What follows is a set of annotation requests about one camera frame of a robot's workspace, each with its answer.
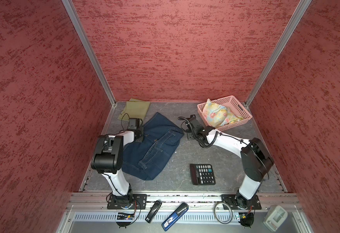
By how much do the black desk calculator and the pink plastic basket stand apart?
0.29 meters

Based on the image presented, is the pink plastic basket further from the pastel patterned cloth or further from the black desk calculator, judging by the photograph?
the black desk calculator

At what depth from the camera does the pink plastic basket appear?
3.35 ft

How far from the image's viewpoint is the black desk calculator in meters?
0.81
